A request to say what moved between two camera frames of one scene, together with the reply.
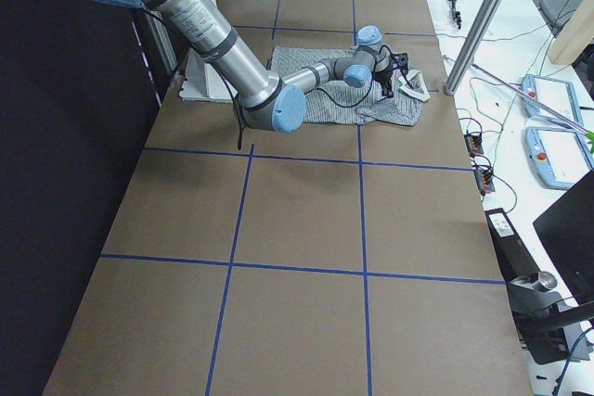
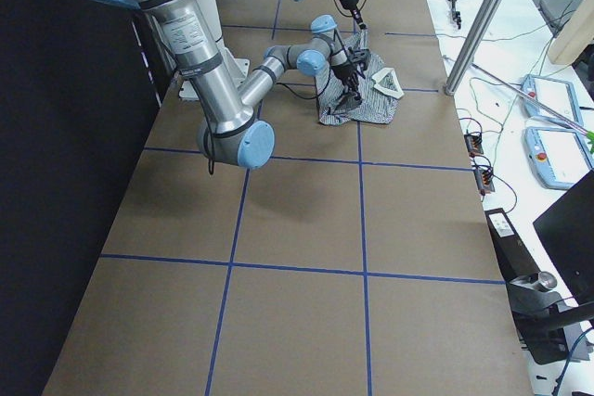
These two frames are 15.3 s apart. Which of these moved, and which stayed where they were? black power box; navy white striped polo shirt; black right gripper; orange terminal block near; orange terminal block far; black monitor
Moved: black right gripper; navy white striped polo shirt
Stayed: black power box; black monitor; orange terminal block far; orange terminal block near
